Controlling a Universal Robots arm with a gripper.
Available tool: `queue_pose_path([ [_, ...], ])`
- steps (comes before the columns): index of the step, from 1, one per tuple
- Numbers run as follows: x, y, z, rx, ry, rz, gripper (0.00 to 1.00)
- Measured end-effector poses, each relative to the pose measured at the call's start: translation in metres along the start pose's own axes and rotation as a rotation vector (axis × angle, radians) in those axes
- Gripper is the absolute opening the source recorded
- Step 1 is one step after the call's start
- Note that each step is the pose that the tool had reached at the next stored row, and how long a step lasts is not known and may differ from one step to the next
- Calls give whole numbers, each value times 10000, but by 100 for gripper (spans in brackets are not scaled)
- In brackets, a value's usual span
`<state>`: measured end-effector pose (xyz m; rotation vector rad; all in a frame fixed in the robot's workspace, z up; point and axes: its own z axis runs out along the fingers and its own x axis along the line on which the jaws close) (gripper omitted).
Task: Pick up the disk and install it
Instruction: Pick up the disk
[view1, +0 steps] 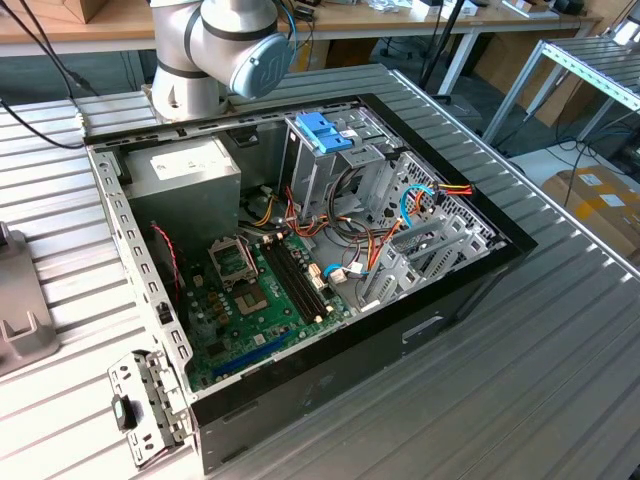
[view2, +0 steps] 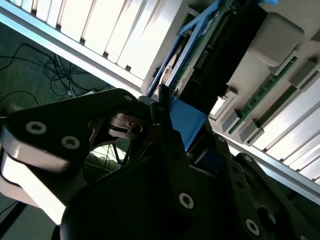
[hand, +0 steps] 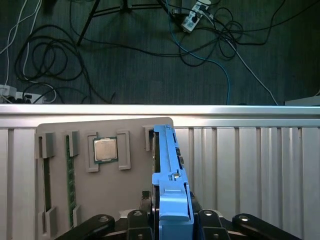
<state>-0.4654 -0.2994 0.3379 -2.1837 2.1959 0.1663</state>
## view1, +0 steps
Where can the grey power supply unit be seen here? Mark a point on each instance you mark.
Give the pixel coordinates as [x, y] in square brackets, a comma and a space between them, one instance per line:
[190, 200]

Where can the open black PC case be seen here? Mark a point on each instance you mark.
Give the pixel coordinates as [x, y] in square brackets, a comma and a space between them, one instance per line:
[350, 375]

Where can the small black device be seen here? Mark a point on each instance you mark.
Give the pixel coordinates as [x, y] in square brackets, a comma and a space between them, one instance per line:
[304, 12]

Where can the long wooden desk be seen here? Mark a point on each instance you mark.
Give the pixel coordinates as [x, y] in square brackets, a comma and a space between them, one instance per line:
[380, 22]

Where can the small cardboard trays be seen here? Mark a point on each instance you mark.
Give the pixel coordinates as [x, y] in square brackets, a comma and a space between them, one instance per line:
[530, 9]

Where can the grey metal disk bay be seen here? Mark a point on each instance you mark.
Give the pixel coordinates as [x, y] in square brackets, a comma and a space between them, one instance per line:
[385, 280]

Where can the grey plastic parts rack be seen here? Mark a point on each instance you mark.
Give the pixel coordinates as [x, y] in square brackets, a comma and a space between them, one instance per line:
[15, 280]

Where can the CPU socket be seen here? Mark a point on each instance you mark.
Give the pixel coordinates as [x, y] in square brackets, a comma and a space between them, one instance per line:
[250, 302]

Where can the cardboard box with labels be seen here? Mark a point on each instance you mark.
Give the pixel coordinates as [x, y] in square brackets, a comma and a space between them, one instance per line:
[590, 200]

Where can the green motherboard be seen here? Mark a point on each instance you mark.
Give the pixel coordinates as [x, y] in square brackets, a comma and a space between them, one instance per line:
[235, 345]

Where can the yellowish cardboard box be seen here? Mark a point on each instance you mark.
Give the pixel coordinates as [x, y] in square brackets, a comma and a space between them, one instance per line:
[350, 52]

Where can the blue plastic drive latch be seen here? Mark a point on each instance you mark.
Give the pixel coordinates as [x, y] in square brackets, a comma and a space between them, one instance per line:
[322, 132]

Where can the brown cardboard box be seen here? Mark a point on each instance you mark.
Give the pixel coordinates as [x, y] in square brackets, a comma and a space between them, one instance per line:
[85, 7]

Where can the blue expansion slot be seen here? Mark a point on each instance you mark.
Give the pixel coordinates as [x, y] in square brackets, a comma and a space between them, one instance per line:
[250, 357]

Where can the small black box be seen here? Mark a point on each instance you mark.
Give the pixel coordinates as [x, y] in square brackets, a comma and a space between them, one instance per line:
[570, 6]

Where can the white orange board connectors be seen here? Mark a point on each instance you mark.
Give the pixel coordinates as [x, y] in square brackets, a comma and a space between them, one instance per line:
[317, 277]

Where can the metal expansion card retainer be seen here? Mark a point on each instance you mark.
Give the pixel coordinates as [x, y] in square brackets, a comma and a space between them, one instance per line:
[155, 395]

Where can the black RAM slot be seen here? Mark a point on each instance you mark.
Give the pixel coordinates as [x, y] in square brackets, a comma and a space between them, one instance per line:
[301, 278]
[307, 275]
[295, 280]
[289, 282]

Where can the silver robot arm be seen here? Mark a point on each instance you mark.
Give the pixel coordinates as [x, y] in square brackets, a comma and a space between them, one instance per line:
[180, 45]

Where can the black tripod stand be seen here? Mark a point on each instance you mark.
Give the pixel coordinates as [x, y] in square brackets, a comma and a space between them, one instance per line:
[440, 45]

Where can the grey metal drive cage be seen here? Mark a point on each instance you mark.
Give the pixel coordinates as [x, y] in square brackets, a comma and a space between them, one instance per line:
[310, 175]

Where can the black case fan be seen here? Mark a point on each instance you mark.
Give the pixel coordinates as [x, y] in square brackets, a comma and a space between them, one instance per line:
[162, 260]

